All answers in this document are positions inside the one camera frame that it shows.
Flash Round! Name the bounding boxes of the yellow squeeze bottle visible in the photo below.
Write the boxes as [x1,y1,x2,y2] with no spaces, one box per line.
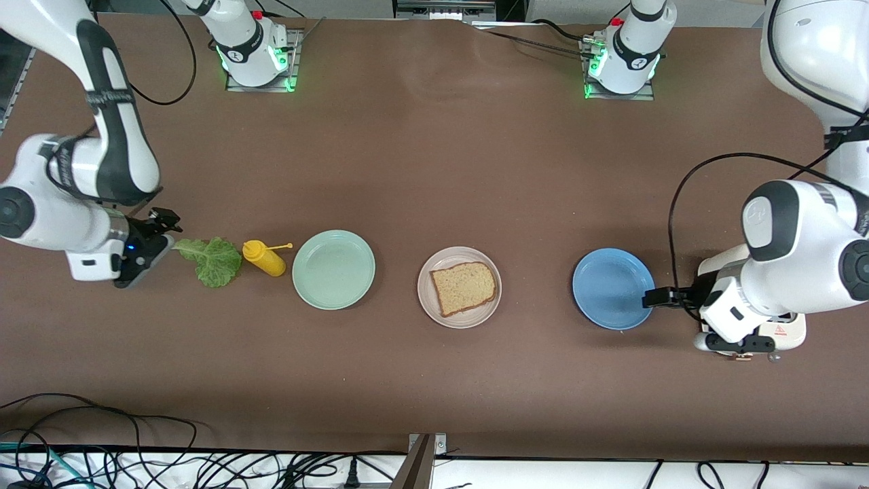
[242,240,294,278]

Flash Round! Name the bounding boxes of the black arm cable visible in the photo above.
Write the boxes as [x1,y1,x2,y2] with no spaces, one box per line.
[667,153,869,320]
[126,0,199,106]

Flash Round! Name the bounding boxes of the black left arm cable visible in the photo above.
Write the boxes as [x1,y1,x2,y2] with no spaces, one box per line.
[667,153,869,320]

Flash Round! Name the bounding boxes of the blue plate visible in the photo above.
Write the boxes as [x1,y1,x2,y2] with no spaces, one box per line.
[572,248,657,331]

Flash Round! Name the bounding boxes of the beige plate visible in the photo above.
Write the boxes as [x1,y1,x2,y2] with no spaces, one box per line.
[417,246,503,329]

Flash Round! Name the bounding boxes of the black base cable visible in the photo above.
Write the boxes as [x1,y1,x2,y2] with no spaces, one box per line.
[468,19,598,58]

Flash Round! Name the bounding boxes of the mint green plate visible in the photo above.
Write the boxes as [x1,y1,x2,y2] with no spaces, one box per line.
[292,230,377,311]

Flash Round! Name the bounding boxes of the brown bread slice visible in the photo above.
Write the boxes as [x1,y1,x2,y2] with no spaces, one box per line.
[430,261,498,318]

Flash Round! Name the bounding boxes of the metal table bracket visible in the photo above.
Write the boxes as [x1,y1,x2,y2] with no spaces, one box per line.
[390,433,449,489]

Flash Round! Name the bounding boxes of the white two-slot toaster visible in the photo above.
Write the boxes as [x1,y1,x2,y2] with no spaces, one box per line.
[697,242,807,359]

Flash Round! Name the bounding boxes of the green lettuce leaf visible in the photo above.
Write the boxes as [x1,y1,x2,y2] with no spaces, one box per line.
[173,236,244,289]

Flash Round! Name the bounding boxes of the teal cable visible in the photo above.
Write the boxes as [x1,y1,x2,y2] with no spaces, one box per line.
[0,441,89,488]

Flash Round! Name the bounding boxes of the black metal equipment box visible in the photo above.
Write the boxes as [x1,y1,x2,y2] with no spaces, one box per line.
[394,0,498,21]

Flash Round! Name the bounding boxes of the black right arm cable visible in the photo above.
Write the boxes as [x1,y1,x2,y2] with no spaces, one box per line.
[126,0,199,106]

